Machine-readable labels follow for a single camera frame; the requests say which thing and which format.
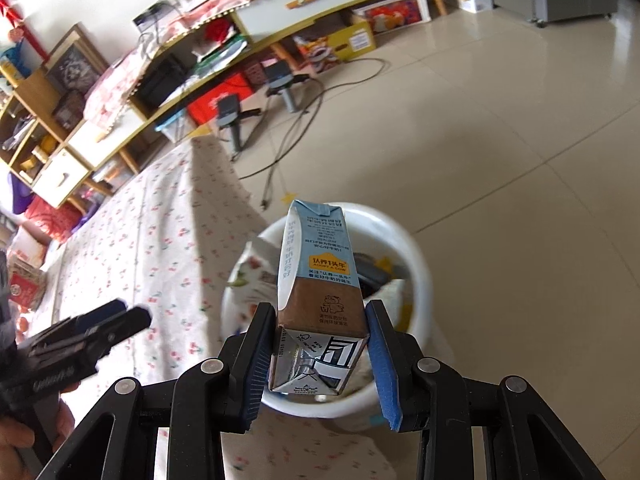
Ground wooden cubby shelf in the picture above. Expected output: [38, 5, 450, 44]
[0, 25, 146, 211]

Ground blue plastic container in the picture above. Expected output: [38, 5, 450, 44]
[155, 110, 197, 144]

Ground cherry print tablecloth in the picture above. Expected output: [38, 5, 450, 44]
[30, 135, 386, 480]

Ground blue milk carton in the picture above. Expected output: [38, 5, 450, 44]
[267, 199, 371, 396]

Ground framed dark picture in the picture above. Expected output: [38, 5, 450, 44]
[44, 24, 109, 97]

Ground red patterned bag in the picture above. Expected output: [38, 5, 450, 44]
[24, 194, 84, 249]

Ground pink floral lace cloth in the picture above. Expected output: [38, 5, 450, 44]
[82, 0, 251, 128]

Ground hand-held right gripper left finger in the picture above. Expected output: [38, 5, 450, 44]
[35, 302, 278, 480]

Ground person's left hand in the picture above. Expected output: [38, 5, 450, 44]
[0, 400, 76, 480]

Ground red and white box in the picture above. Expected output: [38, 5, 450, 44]
[6, 256, 49, 312]

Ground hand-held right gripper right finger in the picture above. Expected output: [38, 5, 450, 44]
[364, 300, 608, 480]

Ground black floor cable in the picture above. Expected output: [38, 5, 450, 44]
[239, 57, 390, 209]

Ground white storage crate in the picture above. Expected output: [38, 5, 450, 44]
[356, 0, 433, 37]

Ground yellow printed cardboard box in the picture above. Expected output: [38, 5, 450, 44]
[294, 19, 379, 64]

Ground white and wood TV cabinet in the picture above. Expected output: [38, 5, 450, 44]
[65, 0, 461, 176]

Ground red gift box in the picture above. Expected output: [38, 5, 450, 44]
[187, 72, 256, 127]

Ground red hanging decoration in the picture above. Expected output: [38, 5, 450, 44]
[0, 0, 51, 61]

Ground purple bag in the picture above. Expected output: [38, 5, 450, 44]
[7, 172, 37, 214]

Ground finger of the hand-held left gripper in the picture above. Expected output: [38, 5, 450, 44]
[75, 299, 127, 332]
[92, 306, 153, 358]

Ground black electronics box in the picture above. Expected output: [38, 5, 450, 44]
[135, 55, 192, 109]

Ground white plastic bin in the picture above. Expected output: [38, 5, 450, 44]
[220, 202, 433, 433]

